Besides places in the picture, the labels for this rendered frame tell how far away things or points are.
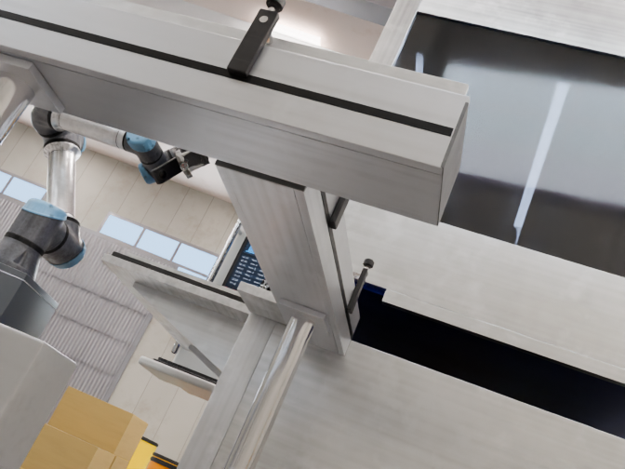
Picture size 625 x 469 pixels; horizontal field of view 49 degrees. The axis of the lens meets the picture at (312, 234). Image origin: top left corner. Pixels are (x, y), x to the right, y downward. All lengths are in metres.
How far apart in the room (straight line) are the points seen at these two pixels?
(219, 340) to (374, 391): 0.40
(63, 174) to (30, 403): 1.62
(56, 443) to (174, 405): 4.17
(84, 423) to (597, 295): 4.75
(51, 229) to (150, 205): 8.39
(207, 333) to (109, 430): 4.12
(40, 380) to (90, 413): 5.07
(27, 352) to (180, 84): 0.32
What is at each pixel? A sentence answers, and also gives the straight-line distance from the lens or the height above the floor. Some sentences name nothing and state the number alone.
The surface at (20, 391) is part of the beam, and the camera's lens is 0.72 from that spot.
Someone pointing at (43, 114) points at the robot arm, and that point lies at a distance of 2.31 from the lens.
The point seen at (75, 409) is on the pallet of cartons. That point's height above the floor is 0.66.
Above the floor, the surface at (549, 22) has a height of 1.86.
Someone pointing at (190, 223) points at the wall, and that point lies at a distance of 10.19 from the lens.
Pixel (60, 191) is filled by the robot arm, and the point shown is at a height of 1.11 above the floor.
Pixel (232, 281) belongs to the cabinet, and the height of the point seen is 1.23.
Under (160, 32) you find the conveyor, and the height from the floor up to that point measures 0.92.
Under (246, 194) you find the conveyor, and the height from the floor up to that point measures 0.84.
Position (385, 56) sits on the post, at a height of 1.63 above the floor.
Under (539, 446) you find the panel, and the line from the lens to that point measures 1.45.
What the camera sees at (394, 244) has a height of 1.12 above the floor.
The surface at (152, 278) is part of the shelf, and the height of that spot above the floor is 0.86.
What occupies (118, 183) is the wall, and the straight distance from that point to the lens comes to 10.73.
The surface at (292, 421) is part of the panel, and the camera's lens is 1.45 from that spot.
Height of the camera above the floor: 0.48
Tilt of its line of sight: 22 degrees up
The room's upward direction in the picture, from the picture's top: 24 degrees clockwise
